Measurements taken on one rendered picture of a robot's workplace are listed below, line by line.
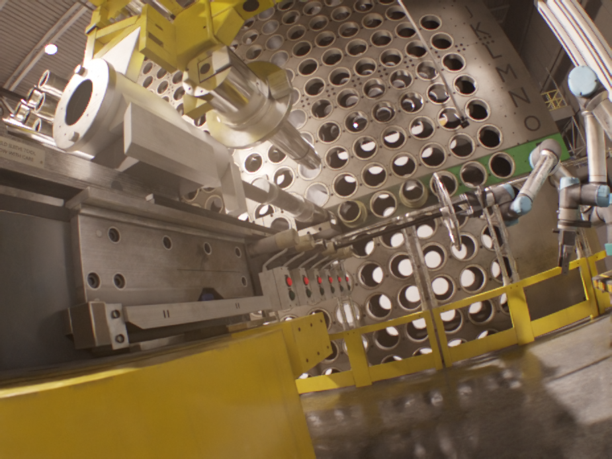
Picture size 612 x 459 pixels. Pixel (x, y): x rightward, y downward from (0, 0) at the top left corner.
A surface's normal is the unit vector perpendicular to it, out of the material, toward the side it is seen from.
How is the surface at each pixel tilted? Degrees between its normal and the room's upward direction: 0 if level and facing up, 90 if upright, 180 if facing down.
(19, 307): 90
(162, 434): 90
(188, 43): 90
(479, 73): 90
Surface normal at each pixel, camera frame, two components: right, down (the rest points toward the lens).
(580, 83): -0.84, -0.05
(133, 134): 0.91, -0.29
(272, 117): -0.35, -0.12
